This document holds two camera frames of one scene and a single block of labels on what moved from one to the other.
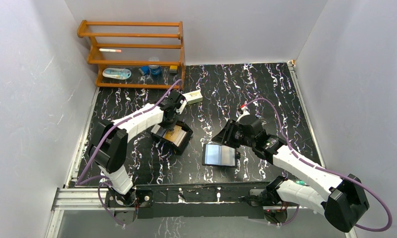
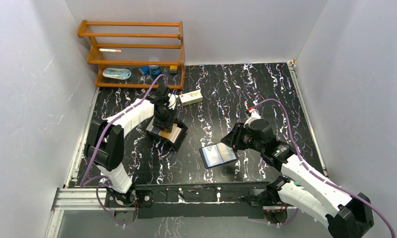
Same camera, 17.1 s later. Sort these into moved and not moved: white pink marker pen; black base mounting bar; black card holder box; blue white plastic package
Moved: black card holder box
Not moved: black base mounting bar; blue white plastic package; white pink marker pen
